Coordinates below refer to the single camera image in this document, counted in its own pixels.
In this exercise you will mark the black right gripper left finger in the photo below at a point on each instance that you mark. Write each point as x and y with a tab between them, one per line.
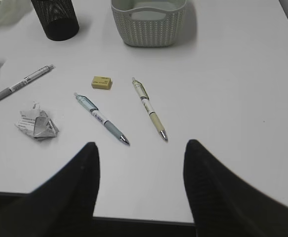
61	207

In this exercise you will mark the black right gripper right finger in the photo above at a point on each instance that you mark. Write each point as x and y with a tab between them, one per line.
224	205

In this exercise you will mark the white waste paper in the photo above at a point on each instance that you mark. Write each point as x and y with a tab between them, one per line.
37	124

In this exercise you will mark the blue grip pen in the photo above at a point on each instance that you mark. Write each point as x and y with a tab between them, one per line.
88	105

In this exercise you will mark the yellow eraser right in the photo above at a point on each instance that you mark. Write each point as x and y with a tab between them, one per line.
99	82

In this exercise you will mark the beige grip pen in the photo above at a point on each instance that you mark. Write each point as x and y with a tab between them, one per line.
138	86

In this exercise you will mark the grey grip pen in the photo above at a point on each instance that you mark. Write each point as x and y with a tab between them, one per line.
25	81

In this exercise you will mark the black mesh pen holder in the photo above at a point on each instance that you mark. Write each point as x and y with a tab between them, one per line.
57	17

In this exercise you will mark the green plastic woven basket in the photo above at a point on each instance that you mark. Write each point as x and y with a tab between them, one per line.
149	23

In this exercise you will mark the green wavy glass plate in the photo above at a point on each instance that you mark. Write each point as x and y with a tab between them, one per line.
12	11

